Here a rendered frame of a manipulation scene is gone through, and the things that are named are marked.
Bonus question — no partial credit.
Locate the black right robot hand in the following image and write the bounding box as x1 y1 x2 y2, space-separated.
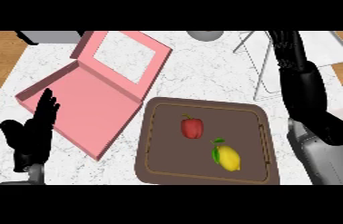
266 30 343 147

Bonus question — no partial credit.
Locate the yellow lemon with leaf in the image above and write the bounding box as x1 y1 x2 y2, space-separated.
208 137 242 172

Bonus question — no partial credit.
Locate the grey round object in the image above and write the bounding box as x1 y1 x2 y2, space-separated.
184 30 224 43

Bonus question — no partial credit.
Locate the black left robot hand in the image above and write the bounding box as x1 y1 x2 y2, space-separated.
0 87 62 173

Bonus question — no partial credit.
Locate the brown tray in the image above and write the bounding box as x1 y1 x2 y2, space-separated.
133 96 281 186

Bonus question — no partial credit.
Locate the red bell pepper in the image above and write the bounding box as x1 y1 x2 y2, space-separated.
179 112 205 140

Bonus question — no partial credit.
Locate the white wire tiered shelf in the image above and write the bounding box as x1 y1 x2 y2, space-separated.
232 30 343 102

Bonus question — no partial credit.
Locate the grey appliance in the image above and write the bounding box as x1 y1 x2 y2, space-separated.
13 30 85 46

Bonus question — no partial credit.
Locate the pink open box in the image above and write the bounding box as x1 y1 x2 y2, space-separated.
13 30 174 161

